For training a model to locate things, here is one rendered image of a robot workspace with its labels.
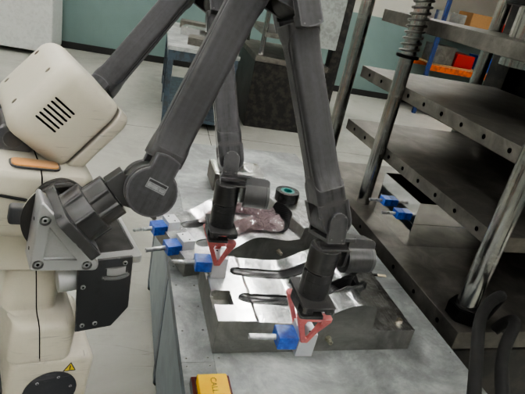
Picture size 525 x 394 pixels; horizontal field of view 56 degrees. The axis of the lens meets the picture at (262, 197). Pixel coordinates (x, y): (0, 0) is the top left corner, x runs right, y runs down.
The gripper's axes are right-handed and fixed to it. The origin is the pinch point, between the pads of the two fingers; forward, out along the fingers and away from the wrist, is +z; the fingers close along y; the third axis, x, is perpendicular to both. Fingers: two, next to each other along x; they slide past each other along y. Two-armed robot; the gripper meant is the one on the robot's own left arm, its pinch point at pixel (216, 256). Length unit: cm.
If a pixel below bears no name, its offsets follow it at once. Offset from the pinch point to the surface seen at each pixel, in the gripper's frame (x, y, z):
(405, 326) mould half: -47, -16, 8
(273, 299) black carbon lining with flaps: -13.5, -8.9, 5.8
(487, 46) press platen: -82, 35, -58
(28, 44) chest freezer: 152, 634, 53
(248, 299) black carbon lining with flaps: -7.1, -9.6, 5.4
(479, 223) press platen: -79, 9, -10
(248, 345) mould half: -6.7, -17.8, 12.2
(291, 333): -10.8, -29.3, -0.3
